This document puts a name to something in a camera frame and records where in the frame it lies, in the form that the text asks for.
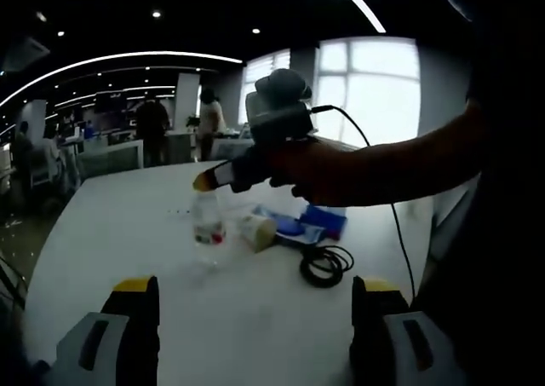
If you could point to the white table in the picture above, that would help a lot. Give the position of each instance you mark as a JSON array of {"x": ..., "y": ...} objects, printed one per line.
[{"x": 255, "y": 318}]

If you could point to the ceiling air conditioner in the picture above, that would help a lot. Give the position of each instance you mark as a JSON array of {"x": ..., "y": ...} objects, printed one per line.
[{"x": 25, "y": 51}]

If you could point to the narrow window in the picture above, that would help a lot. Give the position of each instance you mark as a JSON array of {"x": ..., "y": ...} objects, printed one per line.
[{"x": 268, "y": 75}]

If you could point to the white paper cup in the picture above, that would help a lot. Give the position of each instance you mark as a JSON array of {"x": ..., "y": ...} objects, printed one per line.
[{"x": 257, "y": 232}]

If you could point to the person's right hand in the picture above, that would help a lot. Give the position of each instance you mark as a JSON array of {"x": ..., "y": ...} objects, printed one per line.
[{"x": 315, "y": 173}]

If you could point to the person's black shirt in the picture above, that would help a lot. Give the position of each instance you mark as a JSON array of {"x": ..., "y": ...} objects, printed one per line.
[{"x": 502, "y": 232}]

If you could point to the clear plastic bottle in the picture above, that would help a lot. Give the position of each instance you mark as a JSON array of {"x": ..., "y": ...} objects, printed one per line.
[{"x": 206, "y": 224}]

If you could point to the straight ceiling light strip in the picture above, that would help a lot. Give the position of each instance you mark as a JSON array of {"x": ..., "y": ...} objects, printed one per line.
[{"x": 362, "y": 2}]

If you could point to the large window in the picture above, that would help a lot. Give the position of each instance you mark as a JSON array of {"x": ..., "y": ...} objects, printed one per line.
[{"x": 370, "y": 88}]

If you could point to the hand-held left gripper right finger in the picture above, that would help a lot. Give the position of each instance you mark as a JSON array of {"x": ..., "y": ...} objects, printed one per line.
[{"x": 383, "y": 352}]

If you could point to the wet wipes pack blue lid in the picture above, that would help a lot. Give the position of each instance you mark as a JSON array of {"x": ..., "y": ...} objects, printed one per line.
[{"x": 291, "y": 228}]

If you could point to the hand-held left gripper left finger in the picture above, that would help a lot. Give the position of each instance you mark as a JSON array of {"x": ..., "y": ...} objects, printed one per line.
[{"x": 119, "y": 347}]

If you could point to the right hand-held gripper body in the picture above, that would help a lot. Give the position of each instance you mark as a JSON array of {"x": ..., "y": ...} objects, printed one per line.
[{"x": 277, "y": 122}]

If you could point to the white office chair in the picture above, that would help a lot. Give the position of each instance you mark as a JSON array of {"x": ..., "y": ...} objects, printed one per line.
[
  {"x": 115, "y": 156},
  {"x": 227, "y": 148}
]

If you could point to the blue pink tissue pack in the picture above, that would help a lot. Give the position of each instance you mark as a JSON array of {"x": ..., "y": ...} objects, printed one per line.
[{"x": 325, "y": 222}]

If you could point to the curved ceiling light strip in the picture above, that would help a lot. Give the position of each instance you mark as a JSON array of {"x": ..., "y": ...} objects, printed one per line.
[{"x": 127, "y": 58}]

